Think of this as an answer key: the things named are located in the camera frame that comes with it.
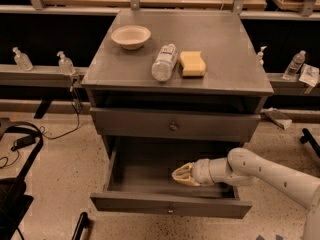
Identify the grey drawer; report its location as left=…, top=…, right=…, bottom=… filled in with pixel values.
left=91, top=107, right=260, bottom=142
left=91, top=142, right=252, bottom=219

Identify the black caster base right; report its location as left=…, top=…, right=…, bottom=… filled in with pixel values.
left=300, top=128, right=320, bottom=158

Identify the grey drawer cabinet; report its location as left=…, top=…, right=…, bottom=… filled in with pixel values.
left=80, top=9, right=275, bottom=162

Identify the white paper bowl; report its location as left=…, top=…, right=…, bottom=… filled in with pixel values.
left=111, top=25, right=151, bottom=50

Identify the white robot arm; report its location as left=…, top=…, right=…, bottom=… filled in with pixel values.
left=172, top=148, right=320, bottom=240

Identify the black chair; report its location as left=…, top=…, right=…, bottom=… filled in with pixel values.
left=0, top=118, right=43, bottom=240

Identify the black bar on floor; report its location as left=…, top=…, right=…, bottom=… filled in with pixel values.
left=71, top=212, right=89, bottom=240

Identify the clear pump bottle right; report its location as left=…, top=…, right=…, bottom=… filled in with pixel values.
left=257, top=46, right=267, bottom=66

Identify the clear plastic packet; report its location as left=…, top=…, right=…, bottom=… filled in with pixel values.
left=299, top=64, right=319, bottom=87

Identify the clear pump bottle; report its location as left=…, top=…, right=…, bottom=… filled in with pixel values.
left=12, top=47, right=33, bottom=71
left=257, top=46, right=267, bottom=66
left=57, top=51, right=76, bottom=76

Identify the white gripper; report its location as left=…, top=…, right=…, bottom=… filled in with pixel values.
left=172, top=159, right=214, bottom=186

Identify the yellow sponge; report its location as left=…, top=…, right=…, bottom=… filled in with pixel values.
left=180, top=51, right=206, bottom=77

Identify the black power adapter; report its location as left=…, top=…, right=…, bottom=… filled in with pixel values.
left=11, top=135, right=35, bottom=151

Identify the clear pump bottle far left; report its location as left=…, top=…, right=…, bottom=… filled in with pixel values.
left=12, top=47, right=33, bottom=71

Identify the upright clear water bottle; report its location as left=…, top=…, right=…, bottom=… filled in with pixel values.
left=283, top=50, right=306, bottom=80

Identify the grey top drawer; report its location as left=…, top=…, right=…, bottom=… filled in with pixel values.
left=91, top=107, right=260, bottom=142

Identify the black cable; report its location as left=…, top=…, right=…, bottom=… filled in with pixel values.
left=38, top=87, right=82, bottom=142

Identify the clear plastic water bottle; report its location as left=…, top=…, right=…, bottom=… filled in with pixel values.
left=151, top=44, right=178, bottom=82

